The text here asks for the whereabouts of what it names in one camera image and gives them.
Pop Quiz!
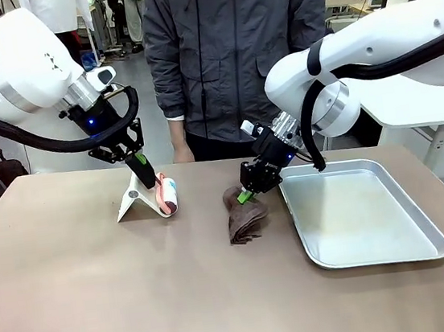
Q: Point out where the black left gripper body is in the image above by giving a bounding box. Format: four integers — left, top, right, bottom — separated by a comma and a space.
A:
66, 94, 134, 153

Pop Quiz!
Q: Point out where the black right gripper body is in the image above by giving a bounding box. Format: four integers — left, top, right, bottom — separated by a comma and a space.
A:
250, 124, 301, 174

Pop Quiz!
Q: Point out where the brown cloth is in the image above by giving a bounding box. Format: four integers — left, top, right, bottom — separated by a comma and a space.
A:
220, 182, 273, 248

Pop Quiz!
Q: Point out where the pink lint roller black handle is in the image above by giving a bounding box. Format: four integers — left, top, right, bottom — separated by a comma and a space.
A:
126, 155, 182, 222

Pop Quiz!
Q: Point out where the person's right hand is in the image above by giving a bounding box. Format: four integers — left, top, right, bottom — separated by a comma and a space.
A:
170, 131, 197, 166

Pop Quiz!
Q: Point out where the white lint roller stand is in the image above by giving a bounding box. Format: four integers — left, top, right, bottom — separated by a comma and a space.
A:
111, 167, 175, 225

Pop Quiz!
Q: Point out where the blue plastic bag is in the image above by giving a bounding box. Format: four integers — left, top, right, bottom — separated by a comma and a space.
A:
79, 50, 100, 73

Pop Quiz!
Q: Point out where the dark brown bag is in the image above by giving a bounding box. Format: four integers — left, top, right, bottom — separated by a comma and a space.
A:
0, 136, 31, 190

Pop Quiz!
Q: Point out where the metal baking tray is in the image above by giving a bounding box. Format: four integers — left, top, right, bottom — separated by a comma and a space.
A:
275, 147, 444, 277

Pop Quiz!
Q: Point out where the person in grey jacket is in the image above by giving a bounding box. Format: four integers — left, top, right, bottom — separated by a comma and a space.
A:
138, 0, 348, 167

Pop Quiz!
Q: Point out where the person in light apron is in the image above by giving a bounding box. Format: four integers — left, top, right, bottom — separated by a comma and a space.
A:
122, 0, 152, 55

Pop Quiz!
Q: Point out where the person in white coat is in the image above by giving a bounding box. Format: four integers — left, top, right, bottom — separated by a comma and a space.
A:
18, 0, 99, 73

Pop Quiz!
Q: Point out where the white side table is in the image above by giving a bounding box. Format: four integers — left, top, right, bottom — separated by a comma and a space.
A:
360, 93, 444, 175

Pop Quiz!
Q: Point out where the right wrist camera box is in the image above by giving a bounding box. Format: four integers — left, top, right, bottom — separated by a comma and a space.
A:
239, 117, 266, 140

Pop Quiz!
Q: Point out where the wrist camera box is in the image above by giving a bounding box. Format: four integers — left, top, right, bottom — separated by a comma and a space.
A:
84, 64, 119, 90
239, 117, 266, 140

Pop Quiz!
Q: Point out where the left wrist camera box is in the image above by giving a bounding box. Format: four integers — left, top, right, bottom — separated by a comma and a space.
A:
84, 64, 119, 90

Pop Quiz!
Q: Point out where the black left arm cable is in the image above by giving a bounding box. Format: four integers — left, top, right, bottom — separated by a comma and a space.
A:
0, 81, 146, 162

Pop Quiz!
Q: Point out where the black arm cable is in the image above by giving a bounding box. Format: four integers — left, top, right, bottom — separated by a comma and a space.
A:
0, 81, 146, 162
290, 23, 444, 175

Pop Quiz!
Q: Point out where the black earphone wire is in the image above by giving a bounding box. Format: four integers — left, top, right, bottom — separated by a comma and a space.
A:
187, 0, 219, 135

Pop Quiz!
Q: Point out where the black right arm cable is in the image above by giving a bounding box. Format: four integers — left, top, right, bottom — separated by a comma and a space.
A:
290, 23, 444, 175

